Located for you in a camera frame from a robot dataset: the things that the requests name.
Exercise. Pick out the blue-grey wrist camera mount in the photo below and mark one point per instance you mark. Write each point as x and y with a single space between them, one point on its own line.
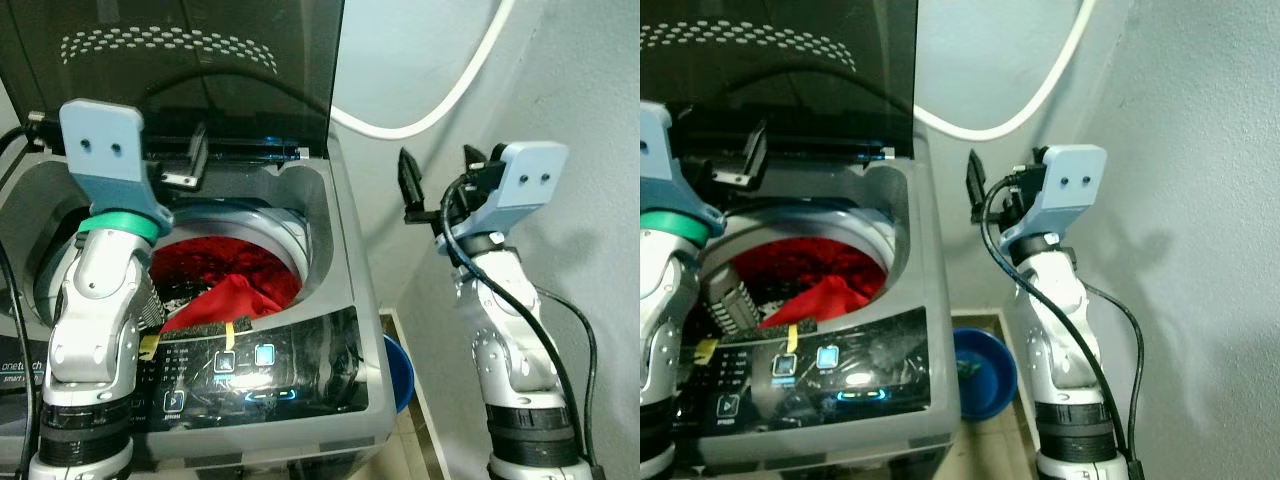
100 150
1070 185
530 180
655 160

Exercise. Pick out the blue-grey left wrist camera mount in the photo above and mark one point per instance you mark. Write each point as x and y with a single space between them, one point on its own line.
655 160
100 150

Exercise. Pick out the dark glass washer lid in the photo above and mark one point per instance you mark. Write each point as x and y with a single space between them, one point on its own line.
200 95
800 95

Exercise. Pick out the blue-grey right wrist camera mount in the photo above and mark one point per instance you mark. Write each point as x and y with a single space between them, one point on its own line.
530 180
1070 185

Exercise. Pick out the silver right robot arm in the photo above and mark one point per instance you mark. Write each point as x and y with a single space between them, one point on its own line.
1060 350
505 350

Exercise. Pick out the blue plastic basin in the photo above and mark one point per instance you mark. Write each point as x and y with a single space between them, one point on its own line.
400 375
985 375

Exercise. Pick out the narrow yellow tape strip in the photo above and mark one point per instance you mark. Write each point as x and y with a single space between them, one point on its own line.
793 337
230 335

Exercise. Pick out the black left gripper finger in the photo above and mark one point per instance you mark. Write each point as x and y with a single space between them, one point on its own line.
757 150
198 145

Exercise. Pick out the grey top-loading washing machine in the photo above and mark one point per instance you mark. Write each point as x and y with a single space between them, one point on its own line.
915 300
330 300

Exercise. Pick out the black foam strip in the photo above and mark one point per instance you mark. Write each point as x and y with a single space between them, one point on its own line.
205 326
785 327

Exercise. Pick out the wide yellow tape piece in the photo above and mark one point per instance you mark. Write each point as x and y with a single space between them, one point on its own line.
149 347
704 352

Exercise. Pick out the red garment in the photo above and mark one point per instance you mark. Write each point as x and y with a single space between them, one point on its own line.
232 300
825 298

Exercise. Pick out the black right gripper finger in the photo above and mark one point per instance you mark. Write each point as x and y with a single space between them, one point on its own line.
975 180
474 156
409 180
1037 155

